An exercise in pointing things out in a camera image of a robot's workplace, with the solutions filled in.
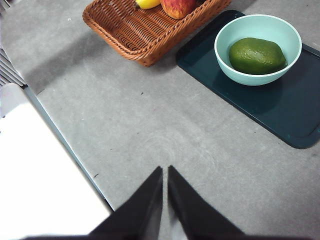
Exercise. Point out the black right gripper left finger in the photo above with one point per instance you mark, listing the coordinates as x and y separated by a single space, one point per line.
140 212

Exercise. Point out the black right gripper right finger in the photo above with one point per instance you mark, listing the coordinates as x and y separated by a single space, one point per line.
195 215

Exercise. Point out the green avocado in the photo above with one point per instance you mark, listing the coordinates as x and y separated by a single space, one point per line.
257 56

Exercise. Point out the teal ceramic bowl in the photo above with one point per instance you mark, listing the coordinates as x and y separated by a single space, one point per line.
250 27

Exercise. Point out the black rectangular tray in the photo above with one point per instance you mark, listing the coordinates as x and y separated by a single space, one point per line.
275 112

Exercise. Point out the white rounded device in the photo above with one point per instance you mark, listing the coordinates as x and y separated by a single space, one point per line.
12 100

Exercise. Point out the brown wicker basket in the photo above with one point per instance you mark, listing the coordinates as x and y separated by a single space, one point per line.
130 32

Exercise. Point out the grey ribbed panel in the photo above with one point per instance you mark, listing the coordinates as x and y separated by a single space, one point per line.
10 70

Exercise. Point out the red yellow apple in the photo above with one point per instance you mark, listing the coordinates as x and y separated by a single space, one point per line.
177 8

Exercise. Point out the yellow banana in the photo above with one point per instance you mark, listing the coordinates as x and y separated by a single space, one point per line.
148 3

